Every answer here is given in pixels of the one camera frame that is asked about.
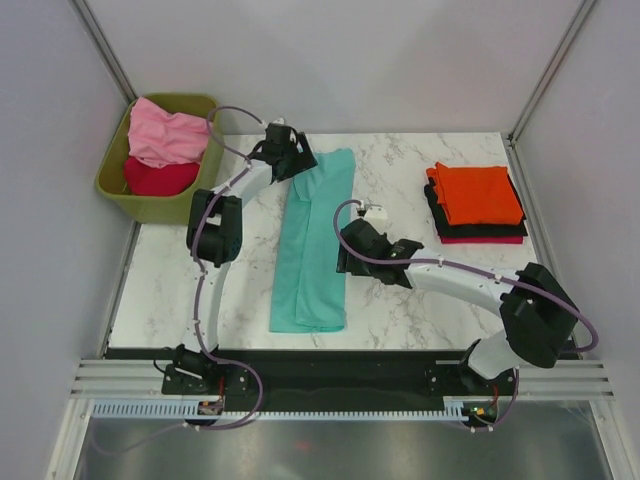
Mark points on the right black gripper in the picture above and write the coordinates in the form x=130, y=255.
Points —
x=350, y=265

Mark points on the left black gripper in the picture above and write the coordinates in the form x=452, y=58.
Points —
x=304, y=161

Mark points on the teal t shirt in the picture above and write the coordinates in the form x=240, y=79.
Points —
x=308, y=293

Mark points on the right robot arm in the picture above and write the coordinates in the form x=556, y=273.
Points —
x=536, y=314

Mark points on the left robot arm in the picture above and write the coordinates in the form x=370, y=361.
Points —
x=214, y=239

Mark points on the black folded t shirt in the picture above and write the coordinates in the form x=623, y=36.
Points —
x=444, y=229

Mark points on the pink t shirt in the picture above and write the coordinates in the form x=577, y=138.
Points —
x=159, y=139

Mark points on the orange folded t shirt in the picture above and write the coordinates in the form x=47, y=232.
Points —
x=476, y=195

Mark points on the red t shirt in bin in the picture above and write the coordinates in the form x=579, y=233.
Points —
x=167, y=181

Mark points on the magenta folded t shirt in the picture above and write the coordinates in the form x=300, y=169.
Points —
x=511, y=240

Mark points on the olive green plastic bin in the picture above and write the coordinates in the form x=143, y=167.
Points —
x=173, y=210

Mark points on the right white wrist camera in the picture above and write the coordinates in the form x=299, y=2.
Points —
x=372, y=213

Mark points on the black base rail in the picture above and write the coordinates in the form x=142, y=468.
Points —
x=348, y=380

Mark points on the right aluminium frame post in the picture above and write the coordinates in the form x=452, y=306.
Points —
x=561, y=52

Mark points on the aluminium frame post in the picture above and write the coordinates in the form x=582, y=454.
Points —
x=102, y=45
x=561, y=52

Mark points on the left aluminium frame post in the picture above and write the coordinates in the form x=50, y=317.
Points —
x=102, y=45

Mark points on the white slotted cable duct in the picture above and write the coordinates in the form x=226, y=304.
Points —
x=192, y=410

